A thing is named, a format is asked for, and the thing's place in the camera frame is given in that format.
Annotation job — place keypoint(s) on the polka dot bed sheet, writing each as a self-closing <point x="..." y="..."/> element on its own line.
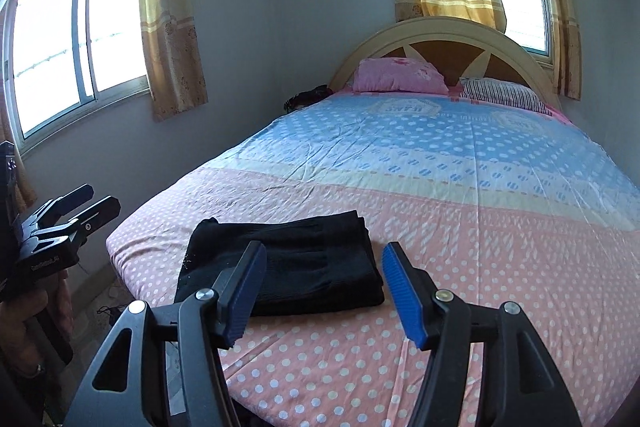
<point x="450" y="187"/>

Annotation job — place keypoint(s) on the person's left forearm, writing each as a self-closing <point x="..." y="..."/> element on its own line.
<point x="17" y="332"/>

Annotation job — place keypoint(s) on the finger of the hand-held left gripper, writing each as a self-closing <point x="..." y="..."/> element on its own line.
<point x="95" y="217"/>
<point x="65" y="207"/>

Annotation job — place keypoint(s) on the pink pillow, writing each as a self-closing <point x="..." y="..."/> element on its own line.
<point x="400" y="74"/>

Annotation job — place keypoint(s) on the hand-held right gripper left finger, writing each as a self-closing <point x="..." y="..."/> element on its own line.
<point x="245" y="302"/>

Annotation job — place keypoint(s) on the black pants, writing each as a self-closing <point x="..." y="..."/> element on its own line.
<point x="310" y="257"/>

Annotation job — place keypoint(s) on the black bag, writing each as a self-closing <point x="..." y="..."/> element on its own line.
<point x="305" y="99"/>

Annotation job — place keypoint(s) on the cream arched wooden headboard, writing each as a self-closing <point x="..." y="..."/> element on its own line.
<point x="400" y="34"/>

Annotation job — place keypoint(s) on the large sliding window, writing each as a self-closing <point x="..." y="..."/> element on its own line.
<point x="50" y="37"/>

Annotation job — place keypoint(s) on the striped pillow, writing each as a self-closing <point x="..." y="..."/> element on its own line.
<point x="500" y="94"/>

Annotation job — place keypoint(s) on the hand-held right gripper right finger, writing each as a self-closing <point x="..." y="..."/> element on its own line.
<point x="405" y="297"/>

